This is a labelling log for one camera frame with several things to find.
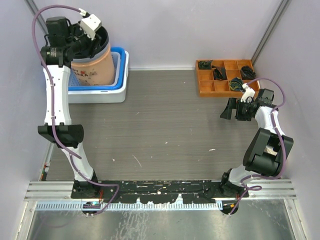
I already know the orange wooden compartment tray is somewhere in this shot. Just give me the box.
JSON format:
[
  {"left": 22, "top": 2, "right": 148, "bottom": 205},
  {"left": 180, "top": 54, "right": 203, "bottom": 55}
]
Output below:
[{"left": 195, "top": 59, "right": 254, "bottom": 98}]

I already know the grey plastic bucket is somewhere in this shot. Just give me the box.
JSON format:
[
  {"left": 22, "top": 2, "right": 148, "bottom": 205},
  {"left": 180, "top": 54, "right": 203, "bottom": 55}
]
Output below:
[{"left": 73, "top": 37, "right": 110, "bottom": 63}]

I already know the blue yellow cable bundle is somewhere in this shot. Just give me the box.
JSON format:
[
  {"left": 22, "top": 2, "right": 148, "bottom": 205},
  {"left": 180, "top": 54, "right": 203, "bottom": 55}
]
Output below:
[{"left": 228, "top": 76, "right": 245, "bottom": 92}]

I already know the blue perforated basket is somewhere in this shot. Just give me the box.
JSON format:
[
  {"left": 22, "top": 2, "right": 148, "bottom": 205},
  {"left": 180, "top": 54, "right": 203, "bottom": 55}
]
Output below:
[{"left": 68, "top": 45, "right": 129, "bottom": 92}]

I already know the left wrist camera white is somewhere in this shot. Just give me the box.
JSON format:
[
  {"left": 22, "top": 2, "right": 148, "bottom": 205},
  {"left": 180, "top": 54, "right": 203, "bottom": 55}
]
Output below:
[{"left": 79, "top": 14, "right": 102, "bottom": 41}]

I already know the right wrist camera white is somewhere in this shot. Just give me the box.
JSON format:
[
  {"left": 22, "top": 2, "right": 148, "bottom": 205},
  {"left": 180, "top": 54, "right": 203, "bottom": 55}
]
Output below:
[{"left": 240, "top": 83, "right": 256, "bottom": 103}]

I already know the orange plastic bucket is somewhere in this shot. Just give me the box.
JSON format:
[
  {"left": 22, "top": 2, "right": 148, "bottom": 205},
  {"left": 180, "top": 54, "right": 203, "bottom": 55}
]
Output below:
[{"left": 71, "top": 45, "right": 116, "bottom": 86}]

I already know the black plastic bucket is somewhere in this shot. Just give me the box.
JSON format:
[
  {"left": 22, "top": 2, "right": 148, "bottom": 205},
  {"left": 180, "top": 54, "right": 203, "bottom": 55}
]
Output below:
[{"left": 96, "top": 26, "right": 109, "bottom": 53}]

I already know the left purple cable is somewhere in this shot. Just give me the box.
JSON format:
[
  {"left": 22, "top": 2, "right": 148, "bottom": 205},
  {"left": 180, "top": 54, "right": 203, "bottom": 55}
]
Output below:
[{"left": 31, "top": 5, "right": 120, "bottom": 216}]

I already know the black cable bundle right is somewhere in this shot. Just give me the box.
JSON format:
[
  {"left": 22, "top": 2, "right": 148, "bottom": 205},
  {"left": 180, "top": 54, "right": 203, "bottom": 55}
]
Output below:
[{"left": 240, "top": 65, "right": 257, "bottom": 80}]

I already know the black cable bundle middle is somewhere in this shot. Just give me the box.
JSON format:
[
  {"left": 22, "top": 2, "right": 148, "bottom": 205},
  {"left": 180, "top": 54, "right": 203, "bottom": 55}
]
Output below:
[{"left": 211, "top": 65, "right": 227, "bottom": 81}]

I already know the aluminium rail frame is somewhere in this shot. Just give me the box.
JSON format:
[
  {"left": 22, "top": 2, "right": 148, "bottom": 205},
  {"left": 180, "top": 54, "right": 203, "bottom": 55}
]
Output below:
[{"left": 24, "top": 179, "right": 297, "bottom": 214}]

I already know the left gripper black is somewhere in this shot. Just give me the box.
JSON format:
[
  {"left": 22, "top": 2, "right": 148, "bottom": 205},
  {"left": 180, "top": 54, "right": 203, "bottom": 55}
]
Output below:
[{"left": 65, "top": 21, "right": 101, "bottom": 58}]

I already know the white plastic tub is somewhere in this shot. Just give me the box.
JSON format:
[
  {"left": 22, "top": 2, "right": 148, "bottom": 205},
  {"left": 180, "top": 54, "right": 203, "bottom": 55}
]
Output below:
[{"left": 68, "top": 47, "right": 129, "bottom": 104}]

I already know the black cable bundle top left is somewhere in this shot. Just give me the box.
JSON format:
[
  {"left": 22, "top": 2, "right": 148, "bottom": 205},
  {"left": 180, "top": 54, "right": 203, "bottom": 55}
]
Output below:
[{"left": 197, "top": 59, "right": 213, "bottom": 70}]

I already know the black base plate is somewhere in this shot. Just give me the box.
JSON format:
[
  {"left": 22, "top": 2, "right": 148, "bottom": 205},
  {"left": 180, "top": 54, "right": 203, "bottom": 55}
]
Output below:
[{"left": 71, "top": 180, "right": 245, "bottom": 204}]

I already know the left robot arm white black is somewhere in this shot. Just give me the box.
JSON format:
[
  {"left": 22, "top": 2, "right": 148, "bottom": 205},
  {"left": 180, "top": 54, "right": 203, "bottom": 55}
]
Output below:
[{"left": 37, "top": 14, "right": 102, "bottom": 198}]

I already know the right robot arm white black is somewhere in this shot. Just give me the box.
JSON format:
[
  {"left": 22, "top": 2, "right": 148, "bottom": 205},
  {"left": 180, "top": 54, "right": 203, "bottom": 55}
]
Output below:
[{"left": 219, "top": 88, "right": 294, "bottom": 197}]

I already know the black cable bundle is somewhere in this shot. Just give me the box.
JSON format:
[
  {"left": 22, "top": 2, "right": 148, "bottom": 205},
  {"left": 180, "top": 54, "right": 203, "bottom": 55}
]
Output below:
[
  {"left": 211, "top": 65, "right": 227, "bottom": 81},
  {"left": 197, "top": 59, "right": 213, "bottom": 70},
  {"left": 240, "top": 65, "right": 257, "bottom": 80}
]

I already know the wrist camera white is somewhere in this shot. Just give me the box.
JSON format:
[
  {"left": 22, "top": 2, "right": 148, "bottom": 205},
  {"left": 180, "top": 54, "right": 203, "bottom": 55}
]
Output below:
[
  {"left": 79, "top": 14, "right": 102, "bottom": 41},
  {"left": 240, "top": 83, "right": 256, "bottom": 103}
]

